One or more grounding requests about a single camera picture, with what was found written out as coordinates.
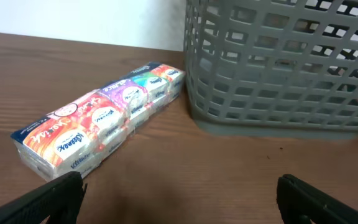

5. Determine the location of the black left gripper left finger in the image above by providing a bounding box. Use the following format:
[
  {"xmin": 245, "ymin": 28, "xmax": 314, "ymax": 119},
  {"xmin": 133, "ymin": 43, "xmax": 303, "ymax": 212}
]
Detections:
[{"xmin": 0, "ymin": 171, "xmax": 88, "ymax": 224}]

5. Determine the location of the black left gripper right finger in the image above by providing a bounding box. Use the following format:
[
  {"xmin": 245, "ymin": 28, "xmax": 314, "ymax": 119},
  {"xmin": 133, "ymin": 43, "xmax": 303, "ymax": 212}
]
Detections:
[{"xmin": 277, "ymin": 174, "xmax": 358, "ymax": 224}]

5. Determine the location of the colourful tissue multipack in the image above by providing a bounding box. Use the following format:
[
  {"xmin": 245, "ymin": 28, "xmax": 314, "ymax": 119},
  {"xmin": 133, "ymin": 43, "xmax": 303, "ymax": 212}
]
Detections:
[{"xmin": 11, "ymin": 62, "xmax": 185, "ymax": 181}]

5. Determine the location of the grey plastic lattice basket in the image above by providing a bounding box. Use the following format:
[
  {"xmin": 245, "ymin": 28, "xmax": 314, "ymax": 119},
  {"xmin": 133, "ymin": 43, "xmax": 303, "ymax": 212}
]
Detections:
[{"xmin": 183, "ymin": 0, "xmax": 358, "ymax": 139}]

